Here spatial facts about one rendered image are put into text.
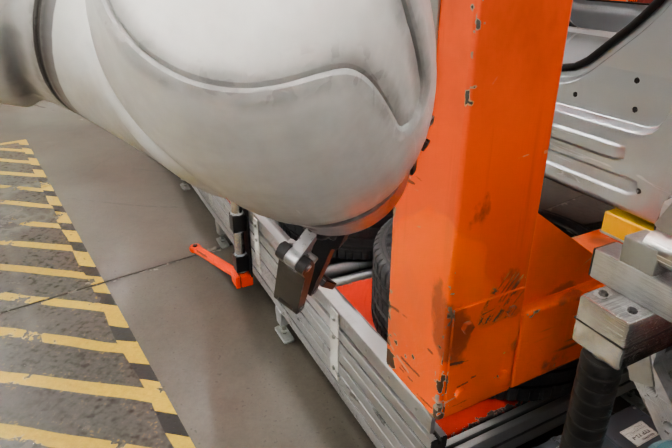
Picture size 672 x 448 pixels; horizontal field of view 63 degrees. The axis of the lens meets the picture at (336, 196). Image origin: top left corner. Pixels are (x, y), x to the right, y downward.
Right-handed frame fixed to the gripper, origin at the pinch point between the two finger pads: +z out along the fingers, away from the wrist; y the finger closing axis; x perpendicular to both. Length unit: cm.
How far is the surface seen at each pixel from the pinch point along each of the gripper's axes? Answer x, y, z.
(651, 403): 39.8, -3.7, 25.1
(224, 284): -56, 38, 165
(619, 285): 22.1, -7.8, -1.2
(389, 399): 16, 23, 77
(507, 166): 8.8, -19.5, 23.4
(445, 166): 1.9, -14.4, 21.6
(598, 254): 19.4, -9.3, -0.5
